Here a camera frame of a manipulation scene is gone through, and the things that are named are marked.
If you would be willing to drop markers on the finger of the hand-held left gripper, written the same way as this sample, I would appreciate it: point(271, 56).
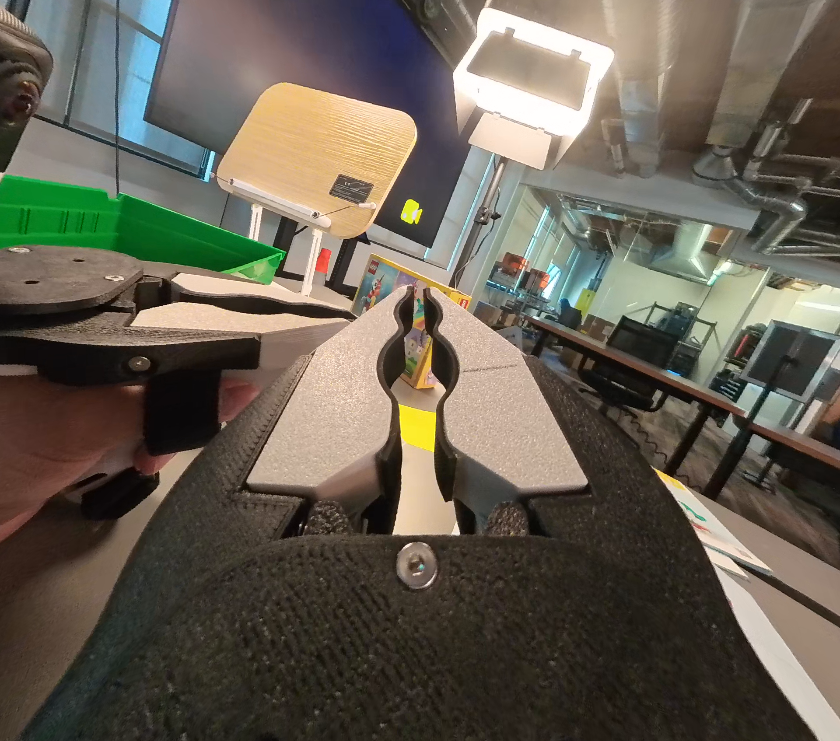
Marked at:
point(289, 341)
point(229, 284)

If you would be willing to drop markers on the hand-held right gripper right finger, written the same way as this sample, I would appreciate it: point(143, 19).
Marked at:
point(512, 426)

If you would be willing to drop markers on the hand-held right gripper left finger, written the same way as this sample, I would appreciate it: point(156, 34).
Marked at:
point(328, 419)

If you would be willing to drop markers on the instruction booklet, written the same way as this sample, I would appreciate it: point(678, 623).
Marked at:
point(787, 675)

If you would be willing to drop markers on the spiral duct elbow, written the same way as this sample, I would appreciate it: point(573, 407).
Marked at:
point(774, 209)

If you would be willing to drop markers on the yellow lego box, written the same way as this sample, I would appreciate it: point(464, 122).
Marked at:
point(374, 288)

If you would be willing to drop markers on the person's left hand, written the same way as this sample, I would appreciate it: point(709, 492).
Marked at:
point(65, 432)

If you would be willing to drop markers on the green plastic bin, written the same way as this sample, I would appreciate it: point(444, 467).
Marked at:
point(164, 229)

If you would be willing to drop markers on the yellow paper sheet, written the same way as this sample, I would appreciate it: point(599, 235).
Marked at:
point(417, 426)

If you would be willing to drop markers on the long brown table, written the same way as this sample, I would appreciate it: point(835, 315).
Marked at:
point(623, 347)
point(800, 442)

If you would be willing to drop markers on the black office chair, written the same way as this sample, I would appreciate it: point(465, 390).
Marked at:
point(636, 341)

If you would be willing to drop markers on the wooden book stand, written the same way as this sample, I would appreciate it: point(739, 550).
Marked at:
point(315, 144)

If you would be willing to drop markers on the closed booklet with unicorn cover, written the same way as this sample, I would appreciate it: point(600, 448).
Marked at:
point(715, 534)

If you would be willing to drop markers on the metal exhaust hood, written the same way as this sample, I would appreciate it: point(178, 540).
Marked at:
point(689, 255)

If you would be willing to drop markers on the studio light on stand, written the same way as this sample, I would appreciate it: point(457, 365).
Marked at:
point(525, 117)

